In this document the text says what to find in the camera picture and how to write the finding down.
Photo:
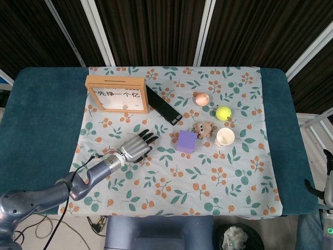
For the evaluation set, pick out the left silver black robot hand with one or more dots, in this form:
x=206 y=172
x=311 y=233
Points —
x=134 y=149

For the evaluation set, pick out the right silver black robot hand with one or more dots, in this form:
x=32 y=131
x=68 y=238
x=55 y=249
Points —
x=329 y=192

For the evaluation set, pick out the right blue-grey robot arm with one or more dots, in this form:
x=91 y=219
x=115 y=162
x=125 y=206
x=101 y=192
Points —
x=327 y=229

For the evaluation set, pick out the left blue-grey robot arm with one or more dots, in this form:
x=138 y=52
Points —
x=78 y=182

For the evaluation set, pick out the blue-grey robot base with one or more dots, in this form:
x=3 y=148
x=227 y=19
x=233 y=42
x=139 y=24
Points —
x=158 y=233

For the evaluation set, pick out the floral leaf tablecloth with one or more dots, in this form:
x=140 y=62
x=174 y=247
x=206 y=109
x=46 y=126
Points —
x=169 y=182

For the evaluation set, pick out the purple foam cube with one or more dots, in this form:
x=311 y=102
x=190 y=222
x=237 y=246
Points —
x=186 y=142

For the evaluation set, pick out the black rectangular case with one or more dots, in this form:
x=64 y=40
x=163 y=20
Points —
x=162 y=105

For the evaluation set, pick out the brown plush toy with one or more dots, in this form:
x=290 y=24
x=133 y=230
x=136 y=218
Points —
x=204 y=129

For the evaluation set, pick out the white metal rack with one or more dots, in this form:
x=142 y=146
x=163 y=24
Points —
x=313 y=119

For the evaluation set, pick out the black power plug cluster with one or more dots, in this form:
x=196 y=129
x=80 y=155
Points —
x=97 y=225

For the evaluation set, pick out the pink peach ball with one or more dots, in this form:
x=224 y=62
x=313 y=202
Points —
x=202 y=98

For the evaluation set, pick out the black trash bin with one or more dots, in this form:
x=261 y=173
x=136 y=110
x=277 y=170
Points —
x=256 y=239

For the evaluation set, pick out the white paper cup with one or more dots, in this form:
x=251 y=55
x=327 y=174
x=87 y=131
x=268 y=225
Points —
x=224 y=138

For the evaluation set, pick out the yellow tennis ball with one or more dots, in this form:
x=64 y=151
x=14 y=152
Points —
x=223 y=113

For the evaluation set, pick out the teal table cover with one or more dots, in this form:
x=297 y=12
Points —
x=39 y=117

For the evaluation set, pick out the crumpled white paper waste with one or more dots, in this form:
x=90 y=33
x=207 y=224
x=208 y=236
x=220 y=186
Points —
x=235 y=235

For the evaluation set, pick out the dark slatted folding screen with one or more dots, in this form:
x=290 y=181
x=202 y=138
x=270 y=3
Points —
x=161 y=31

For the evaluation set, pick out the blue white sign board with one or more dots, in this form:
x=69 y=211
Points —
x=4 y=79

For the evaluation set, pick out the wooden frame coin box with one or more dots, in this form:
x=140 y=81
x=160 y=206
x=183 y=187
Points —
x=117 y=101

